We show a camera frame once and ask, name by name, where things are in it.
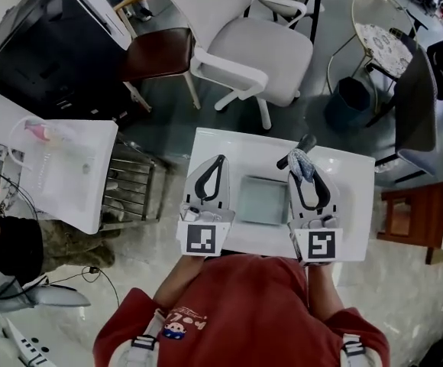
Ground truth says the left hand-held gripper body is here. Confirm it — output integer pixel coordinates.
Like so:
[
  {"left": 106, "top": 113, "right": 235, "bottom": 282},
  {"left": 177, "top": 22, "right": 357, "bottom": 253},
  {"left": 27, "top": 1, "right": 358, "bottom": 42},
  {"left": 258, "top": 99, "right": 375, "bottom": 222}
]
[{"left": 175, "top": 203, "right": 237, "bottom": 258}]

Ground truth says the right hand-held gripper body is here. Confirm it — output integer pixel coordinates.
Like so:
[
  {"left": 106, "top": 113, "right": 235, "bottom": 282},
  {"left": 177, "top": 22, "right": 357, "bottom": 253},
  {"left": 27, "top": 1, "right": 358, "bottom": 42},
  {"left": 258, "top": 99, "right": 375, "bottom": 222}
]
[{"left": 287, "top": 214, "right": 344, "bottom": 268}]

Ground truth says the steel wool scrubber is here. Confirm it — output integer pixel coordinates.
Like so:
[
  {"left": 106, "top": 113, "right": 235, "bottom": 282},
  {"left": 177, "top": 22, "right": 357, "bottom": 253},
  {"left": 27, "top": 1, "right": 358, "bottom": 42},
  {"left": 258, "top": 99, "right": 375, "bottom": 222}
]
[{"left": 286, "top": 148, "right": 316, "bottom": 182}]

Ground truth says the person's left forearm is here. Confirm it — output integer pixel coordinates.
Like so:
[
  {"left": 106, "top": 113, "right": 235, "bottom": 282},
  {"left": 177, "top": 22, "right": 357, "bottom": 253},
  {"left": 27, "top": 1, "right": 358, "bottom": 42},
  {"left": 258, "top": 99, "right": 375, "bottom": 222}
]
[{"left": 153, "top": 253, "right": 207, "bottom": 313}]

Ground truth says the person's right forearm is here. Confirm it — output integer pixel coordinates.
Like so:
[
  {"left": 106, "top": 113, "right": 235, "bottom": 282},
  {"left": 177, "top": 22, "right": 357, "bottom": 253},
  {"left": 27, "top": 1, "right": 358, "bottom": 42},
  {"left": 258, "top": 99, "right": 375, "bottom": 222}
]
[{"left": 306, "top": 264, "right": 344, "bottom": 320}]

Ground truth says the white sink basin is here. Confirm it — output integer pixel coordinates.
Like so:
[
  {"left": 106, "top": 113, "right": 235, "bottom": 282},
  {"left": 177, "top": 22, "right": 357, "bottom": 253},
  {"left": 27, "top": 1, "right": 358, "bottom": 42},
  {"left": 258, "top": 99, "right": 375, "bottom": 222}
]
[{"left": 186, "top": 127, "right": 377, "bottom": 262}]

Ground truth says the black faucet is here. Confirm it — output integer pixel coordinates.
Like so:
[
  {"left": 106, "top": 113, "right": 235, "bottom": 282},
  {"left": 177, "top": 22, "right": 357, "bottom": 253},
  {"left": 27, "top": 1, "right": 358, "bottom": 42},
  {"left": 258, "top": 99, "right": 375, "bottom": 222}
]
[{"left": 276, "top": 134, "right": 318, "bottom": 171}]

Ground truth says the red-brown wooden cabinet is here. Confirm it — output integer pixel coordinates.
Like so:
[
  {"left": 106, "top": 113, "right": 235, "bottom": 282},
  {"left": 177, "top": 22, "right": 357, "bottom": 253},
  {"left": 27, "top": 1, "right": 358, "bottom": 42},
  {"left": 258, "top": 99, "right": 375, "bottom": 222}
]
[{"left": 377, "top": 181, "right": 443, "bottom": 265}]

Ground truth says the person in red sleeve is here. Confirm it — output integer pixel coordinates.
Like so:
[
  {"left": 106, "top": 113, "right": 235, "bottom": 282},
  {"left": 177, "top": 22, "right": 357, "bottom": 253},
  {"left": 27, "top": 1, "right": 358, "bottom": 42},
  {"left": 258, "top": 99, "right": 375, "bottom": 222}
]
[{"left": 92, "top": 253, "right": 391, "bottom": 367}]

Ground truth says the dark teal waste bin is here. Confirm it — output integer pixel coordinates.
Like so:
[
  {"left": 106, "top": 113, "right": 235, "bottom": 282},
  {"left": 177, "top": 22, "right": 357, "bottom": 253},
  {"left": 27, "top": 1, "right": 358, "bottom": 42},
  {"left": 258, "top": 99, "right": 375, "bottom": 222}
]
[{"left": 323, "top": 76, "right": 372, "bottom": 129}]

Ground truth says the grey fabric chair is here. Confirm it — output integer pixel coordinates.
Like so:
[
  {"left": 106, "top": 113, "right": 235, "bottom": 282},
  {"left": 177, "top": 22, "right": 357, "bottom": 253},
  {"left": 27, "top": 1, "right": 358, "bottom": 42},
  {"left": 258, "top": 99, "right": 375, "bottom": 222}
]
[{"left": 366, "top": 32, "right": 438, "bottom": 185}]

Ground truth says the white cup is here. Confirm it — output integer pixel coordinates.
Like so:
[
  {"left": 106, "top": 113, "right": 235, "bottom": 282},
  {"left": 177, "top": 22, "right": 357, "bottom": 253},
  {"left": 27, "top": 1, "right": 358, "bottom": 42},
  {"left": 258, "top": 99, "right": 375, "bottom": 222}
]
[{"left": 45, "top": 126, "right": 73, "bottom": 147}]

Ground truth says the brown seat wooden chair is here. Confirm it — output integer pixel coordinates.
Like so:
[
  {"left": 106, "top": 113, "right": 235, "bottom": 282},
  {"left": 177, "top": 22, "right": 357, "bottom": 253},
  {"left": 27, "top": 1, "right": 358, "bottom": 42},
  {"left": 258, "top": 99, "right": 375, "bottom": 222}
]
[{"left": 113, "top": 0, "right": 203, "bottom": 112}]

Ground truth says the white rounded appliance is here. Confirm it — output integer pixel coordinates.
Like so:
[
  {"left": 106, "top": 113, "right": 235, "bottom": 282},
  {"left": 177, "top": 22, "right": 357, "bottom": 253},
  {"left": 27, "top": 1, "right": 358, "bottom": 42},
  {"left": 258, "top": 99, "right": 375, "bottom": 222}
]
[{"left": 15, "top": 275, "right": 92, "bottom": 309}]

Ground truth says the white office chair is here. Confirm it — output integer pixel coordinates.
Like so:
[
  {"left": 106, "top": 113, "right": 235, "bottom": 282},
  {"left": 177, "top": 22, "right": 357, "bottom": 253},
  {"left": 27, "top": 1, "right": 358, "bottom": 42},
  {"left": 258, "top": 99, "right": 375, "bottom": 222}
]
[{"left": 154, "top": 0, "right": 314, "bottom": 129}]

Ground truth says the pink spray bottle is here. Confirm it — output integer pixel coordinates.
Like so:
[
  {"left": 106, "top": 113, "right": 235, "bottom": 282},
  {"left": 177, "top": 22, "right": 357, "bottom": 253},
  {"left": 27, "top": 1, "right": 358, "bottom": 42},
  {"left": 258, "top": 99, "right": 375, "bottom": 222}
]
[{"left": 24, "top": 119, "right": 53, "bottom": 141}]

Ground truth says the white panel with black slits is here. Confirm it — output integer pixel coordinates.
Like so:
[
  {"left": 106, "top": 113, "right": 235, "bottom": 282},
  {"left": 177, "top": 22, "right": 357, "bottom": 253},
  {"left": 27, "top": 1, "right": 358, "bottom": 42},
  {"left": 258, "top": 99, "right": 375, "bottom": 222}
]
[{"left": 0, "top": 311, "right": 92, "bottom": 367}]

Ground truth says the white arched faucet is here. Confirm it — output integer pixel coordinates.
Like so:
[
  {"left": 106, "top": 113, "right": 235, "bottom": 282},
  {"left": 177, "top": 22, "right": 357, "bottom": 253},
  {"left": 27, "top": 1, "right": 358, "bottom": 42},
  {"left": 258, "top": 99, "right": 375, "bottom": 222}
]
[{"left": 8, "top": 115, "right": 54, "bottom": 171}]

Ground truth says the large black machine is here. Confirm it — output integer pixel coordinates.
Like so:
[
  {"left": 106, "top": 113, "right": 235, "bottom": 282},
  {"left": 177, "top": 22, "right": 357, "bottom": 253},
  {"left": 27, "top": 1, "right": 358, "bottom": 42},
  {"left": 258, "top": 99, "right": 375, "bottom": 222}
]
[{"left": 0, "top": 0, "right": 138, "bottom": 118}]

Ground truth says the black floor cable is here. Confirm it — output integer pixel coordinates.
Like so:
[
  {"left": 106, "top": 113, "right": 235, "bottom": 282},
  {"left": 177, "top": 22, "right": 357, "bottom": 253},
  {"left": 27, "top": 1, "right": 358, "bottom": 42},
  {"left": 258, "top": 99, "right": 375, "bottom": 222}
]
[{"left": 49, "top": 265, "right": 120, "bottom": 309}]

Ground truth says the white shoulder strap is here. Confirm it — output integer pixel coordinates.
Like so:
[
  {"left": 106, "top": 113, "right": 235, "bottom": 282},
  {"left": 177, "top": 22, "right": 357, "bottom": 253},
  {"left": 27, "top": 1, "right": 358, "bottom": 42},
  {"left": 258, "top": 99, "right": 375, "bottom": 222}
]
[
  {"left": 108, "top": 334, "right": 160, "bottom": 367},
  {"left": 339, "top": 333, "right": 377, "bottom": 367}
]

